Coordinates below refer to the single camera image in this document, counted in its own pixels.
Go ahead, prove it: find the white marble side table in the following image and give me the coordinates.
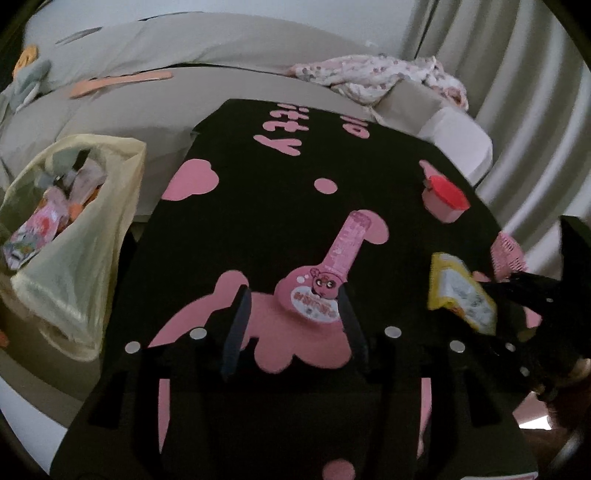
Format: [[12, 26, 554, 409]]
[[0, 376, 75, 467]]

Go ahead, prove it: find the bin with yellow bag liner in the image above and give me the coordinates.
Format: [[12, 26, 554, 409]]
[[0, 134, 147, 361]]

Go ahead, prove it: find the orange smiley plush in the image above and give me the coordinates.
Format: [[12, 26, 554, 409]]
[[13, 44, 38, 75]]

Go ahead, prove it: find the orange wrapper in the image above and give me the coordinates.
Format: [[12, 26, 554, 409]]
[[67, 189, 100, 220]]

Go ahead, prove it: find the pink cup with red lid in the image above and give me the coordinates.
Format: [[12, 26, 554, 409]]
[[421, 174, 471, 223]]

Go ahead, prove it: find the pink floral blanket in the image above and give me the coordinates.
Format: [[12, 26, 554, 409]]
[[286, 53, 469, 109]]

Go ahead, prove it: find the grey covered sofa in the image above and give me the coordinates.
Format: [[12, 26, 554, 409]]
[[0, 0, 494, 222]]

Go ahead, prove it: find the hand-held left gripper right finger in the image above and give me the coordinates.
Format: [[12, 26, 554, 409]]
[[336, 281, 541, 480]]

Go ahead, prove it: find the yellow packet with white label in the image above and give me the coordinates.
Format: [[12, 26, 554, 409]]
[[427, 252, 498, 334]]

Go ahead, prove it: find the grey plush toy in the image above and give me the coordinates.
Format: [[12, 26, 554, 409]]
[[0, 58, 51, 114]]

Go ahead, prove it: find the pink plastic basket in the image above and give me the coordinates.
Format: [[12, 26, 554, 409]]
[[490, 231, 529, 281]]

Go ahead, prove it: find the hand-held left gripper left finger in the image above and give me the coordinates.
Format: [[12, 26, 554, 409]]
[[51, 284, 254, 480]]

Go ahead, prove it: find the black pink printed tablecloth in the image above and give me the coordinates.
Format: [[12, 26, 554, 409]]
[[60, 98, 555, 480]]

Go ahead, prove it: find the pink stick shaped packet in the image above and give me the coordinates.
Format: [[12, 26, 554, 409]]
[[276, 209, 374, 329]]

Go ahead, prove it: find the grey pleated curtain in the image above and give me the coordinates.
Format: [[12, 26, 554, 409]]
[[402, 0, 591, 287]]

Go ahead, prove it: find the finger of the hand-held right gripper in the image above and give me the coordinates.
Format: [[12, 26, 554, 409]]
[[482, 272, 561, 315], [496, 318, 546, 370]]

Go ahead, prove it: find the pink cartoon packet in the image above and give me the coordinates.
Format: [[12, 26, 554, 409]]
[[2, 203, 63, 271]]

